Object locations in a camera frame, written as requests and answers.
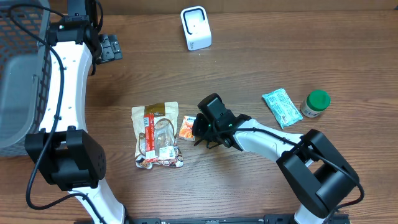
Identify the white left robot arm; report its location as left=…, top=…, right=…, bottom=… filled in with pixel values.
left=25, top=14, right=130, bottom=223

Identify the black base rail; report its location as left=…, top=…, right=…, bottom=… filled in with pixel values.
left=74, top=213, right=351, bottom=224

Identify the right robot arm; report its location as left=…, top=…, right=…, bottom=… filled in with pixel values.
left=193, top=111, right=364, bottom=223

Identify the teal wet wipes pack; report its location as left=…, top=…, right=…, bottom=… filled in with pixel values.
left=262, top=88, right=303, bottom=129

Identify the grey mesh plastic basket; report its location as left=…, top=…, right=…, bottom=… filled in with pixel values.
left=1, top=0, right=51, bottom=157

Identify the red snack stick packet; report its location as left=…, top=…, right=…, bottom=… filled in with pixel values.
left=144, top=114, right=156, bottom=162

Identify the green lid Knorr jar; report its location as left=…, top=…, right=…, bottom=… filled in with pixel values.
left=300, top=90, right=331, bottom=118

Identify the orange tissue packet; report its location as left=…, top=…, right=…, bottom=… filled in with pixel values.
left=178, top=116, right=196, bottom=141

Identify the beige brown snack bag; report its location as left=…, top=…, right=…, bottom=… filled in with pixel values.
left=131, top=101, right=183, bottom=169

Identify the white barcode scanner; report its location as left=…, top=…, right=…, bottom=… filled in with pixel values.
left=180, top=6, right=212, bottom=51

